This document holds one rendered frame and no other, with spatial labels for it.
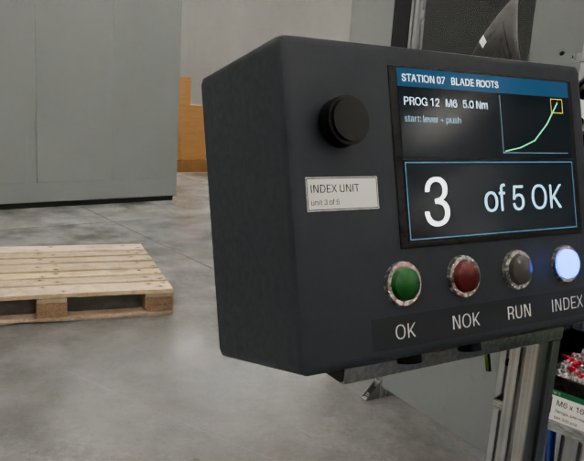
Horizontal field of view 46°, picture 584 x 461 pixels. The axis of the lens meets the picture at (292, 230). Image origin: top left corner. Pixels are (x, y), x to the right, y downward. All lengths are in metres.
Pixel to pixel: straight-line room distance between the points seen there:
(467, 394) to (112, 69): 4.93
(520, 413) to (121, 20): 6.23
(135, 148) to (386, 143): 6.38
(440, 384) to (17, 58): 4.76
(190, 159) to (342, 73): 8.96
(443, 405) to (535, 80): 2.17
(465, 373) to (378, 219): 2.12
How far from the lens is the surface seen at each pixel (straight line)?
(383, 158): 0.41
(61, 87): 6.46
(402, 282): 0.40
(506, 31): 1.50
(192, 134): 9.33
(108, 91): 6.63
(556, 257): 0.51
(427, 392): 2.68
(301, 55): 0.39
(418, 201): 0.42
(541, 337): 0.63
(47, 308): 3.60
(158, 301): 3.66
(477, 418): 2.51
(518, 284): 0.48
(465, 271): 0.44
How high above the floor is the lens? 1.23
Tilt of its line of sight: 12 degrees down
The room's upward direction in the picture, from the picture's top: 4 degrees clockwise
